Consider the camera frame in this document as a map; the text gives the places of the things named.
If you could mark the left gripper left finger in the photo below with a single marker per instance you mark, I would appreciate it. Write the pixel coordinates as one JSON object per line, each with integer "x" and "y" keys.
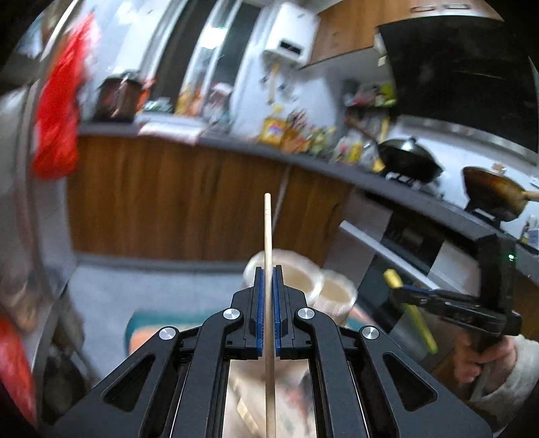
{"x": 229, "y": 335}

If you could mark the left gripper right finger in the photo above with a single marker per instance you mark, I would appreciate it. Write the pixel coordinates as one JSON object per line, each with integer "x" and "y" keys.
{"x": 334, "y": 356}

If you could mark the wooden chopstick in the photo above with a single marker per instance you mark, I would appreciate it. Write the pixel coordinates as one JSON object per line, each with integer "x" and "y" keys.
{"x": 269, "y": 329}

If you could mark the right forearm grey sleeve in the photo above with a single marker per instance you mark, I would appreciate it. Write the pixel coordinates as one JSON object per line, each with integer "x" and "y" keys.
{"x": 512, "y": 409}

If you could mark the right hand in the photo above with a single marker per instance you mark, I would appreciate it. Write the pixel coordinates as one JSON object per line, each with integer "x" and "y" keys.
{"x": 469, "y": 364}

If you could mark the cream ceramic double utensil holder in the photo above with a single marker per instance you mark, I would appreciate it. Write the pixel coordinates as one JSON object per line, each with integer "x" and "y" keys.
{"x": 325, "y": 290}

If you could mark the brown frying pan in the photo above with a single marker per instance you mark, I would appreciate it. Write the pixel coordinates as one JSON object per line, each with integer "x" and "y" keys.
{"x": 495, "y": 194}

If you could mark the wooden base cabinets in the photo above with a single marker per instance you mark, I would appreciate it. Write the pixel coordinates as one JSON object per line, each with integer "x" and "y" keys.
{"x": 152, "y": 199}

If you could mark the black wok with lid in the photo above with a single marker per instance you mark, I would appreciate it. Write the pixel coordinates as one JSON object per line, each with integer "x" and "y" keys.
{"x": 402, "y": 157}

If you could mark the yellow cooking oil bottle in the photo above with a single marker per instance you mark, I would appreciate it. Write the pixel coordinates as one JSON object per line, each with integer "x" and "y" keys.
{"x": 272, "y": 131}

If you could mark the white cloth on counter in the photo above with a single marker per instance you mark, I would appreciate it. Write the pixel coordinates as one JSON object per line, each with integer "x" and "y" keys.
{"x": 179, "y": 133}

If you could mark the metal storage rack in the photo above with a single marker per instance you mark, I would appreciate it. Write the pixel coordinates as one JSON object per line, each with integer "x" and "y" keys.
{"x": 37, "y": 263}

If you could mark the red plastic bag lower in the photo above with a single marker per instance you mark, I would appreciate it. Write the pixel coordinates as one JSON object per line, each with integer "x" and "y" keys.
{"x": 16, "y": 375}

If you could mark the red plastic bag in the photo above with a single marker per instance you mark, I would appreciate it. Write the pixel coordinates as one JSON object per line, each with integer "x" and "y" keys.
{"x": 16, "y": 375}
{"x": 57, "y": 116}

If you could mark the black range hood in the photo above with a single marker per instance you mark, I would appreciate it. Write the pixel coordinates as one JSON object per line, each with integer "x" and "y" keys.
{"x": 464, "y": 70}

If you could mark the red plastic bag upper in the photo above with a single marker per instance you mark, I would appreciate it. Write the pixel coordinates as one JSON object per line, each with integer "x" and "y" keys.
{"x": 57, "y": 116}

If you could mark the white water heater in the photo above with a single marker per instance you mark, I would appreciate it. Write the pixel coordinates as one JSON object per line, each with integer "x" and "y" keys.
{"x": 292, "y": 34}

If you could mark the built-in oven steel handle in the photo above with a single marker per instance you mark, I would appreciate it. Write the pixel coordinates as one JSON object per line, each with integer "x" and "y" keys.
{"x": 370, "y": 240}

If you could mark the wooden wall cabinet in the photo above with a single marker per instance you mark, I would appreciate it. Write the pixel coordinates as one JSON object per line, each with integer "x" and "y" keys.
{"x": 350, "y": 25}

